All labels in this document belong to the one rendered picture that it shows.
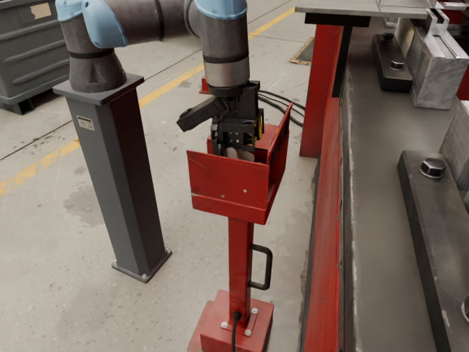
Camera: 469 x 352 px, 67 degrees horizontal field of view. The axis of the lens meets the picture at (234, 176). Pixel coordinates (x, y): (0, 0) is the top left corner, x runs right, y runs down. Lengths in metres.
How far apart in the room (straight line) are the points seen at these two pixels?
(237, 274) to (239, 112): 0.50
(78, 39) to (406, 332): 0.91
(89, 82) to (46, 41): 1.95
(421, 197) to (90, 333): 1.20
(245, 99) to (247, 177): 0.14
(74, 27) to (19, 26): 1.86
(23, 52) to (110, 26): 2.28
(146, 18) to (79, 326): 1.11
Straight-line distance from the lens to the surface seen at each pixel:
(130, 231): 1.30
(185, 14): 0.63
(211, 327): 1.21
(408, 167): 0.50
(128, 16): 0.61
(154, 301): 1.43
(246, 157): 0.70
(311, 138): 2.04
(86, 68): 1.02
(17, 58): 2.84
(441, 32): 0.84
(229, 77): 0.58
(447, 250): 0.41
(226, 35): 0.56
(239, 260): 0.94
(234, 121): 0.62
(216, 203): 0.71
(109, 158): 1.10
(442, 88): 0.74
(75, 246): 1.70
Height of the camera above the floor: 1.17
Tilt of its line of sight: 37 degrees down
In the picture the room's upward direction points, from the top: straight up
